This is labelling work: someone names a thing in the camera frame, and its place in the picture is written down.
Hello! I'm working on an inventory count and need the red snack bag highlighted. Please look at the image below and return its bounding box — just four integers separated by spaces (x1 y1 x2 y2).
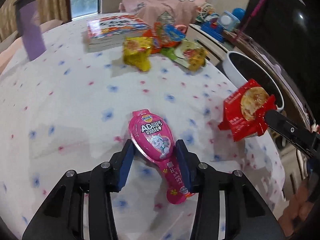
218 79 277 142

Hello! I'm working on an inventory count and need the pink spoon-shaped candy pack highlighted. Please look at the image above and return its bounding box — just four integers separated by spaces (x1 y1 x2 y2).
128 109 193 204

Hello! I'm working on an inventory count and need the yellow snack packet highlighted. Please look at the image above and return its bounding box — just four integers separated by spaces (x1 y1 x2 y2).
123 36 153 72

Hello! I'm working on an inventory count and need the white rim trash bin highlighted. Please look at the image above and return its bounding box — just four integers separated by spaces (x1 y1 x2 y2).
222 51 284 112

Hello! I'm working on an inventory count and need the person's right hand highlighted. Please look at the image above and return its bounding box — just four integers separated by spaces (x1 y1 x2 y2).
278 178 314 237

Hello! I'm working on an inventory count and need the white tv cabinet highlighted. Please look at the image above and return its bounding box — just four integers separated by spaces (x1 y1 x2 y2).
186 23 320 181

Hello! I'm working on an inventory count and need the white dotted tablecloth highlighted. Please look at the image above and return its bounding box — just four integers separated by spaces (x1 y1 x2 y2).
1 19 285 238

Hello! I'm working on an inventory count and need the black television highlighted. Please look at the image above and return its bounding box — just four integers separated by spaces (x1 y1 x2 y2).
239 0 319 121

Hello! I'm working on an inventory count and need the blue spiky ball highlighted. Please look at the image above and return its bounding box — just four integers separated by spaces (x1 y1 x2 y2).
232 8 246 22

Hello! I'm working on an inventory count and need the green drink pouch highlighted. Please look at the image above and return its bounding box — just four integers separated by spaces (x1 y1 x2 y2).
161 39 208 72

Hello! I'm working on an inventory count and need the blue toy machine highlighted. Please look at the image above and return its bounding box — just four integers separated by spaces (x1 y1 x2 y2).
200 11 240 43

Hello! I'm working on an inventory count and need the pink stick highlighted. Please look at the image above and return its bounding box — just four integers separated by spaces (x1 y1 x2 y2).
233 0 266 42

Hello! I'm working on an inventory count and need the pink kettlebell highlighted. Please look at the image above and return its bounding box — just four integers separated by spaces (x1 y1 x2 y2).
175 24 188 34

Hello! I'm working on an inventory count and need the pink cushioned sofa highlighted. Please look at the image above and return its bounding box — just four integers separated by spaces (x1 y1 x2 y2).
1 19 63 73

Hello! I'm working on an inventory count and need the orange children's book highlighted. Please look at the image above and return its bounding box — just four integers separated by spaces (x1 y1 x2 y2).
86 14 151 53

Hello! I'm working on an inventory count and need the purple thermos bottle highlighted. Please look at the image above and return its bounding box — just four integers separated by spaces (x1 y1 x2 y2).
14 0 46 61

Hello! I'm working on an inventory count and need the golden curtain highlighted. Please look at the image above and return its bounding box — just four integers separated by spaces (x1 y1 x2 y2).
1 0 72 41

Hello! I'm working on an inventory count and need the wire ferris wheel toy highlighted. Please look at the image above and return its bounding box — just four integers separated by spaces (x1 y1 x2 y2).
195 3 220 24

